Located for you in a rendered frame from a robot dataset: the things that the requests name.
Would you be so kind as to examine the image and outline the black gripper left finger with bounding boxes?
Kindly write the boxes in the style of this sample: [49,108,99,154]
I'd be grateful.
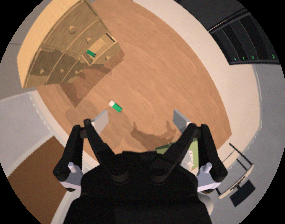
[53,110,128,192]

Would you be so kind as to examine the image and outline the light wooden drawer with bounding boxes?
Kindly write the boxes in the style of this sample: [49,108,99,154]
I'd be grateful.
[62,58,88,82]
[46,53,79,83]
[25,47,62,88]
[82,32,122,69]
[66,19,107,56]
[43,0,97,50]

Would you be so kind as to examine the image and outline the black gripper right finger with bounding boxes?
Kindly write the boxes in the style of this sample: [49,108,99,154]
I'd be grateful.
[149,110,228,193]

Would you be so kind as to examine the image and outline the small wooden chest of drawers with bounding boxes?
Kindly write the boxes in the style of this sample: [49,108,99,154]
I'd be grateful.
[17,0,113,89]

